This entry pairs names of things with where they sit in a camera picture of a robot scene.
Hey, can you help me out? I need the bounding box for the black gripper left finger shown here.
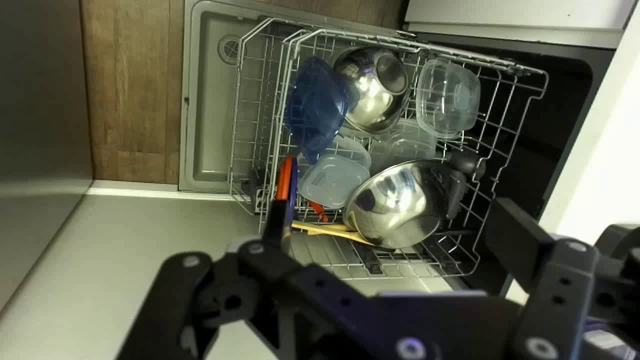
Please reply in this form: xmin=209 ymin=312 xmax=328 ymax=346
xmin=116 ymin=240 xmax=377 ymax=360

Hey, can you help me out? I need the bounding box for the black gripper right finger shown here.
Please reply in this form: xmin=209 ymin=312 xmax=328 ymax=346
xmin=485 ymin=197 xmax=640 ymax=360

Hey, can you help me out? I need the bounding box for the silver bowl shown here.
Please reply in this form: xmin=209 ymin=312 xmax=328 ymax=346
xmin=342 ymin=161 xmax=447 ymax=247
xmin=335 ymin=46 xmax=409 ymax=134

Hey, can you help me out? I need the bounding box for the silver bowl in rack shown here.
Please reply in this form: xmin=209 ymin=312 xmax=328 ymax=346
xmin=335 ymin=46 xmax=409 ymax=134

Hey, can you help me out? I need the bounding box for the yellow utensil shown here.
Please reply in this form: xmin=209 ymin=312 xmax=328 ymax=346
xmin=293 ymin=222 xmax=372 ymax=246

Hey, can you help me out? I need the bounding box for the translucent plastic lid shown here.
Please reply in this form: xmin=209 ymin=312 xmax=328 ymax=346
xmin=299 ymin=135 xmax=372 ymax=210

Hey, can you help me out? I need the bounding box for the orange black utensil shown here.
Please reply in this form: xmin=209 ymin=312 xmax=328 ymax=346
xmin=277 ymin=158 xmax=297 ymax=200

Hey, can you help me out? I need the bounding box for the clear plastic container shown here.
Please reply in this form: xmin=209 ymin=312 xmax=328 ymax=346
xmin=416 ymin=58 xmax=483 ymax=137

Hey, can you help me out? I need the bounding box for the white wire upper rack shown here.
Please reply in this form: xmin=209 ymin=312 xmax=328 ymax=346
xmin=227 ymin=16 xmax=552 ymax=279

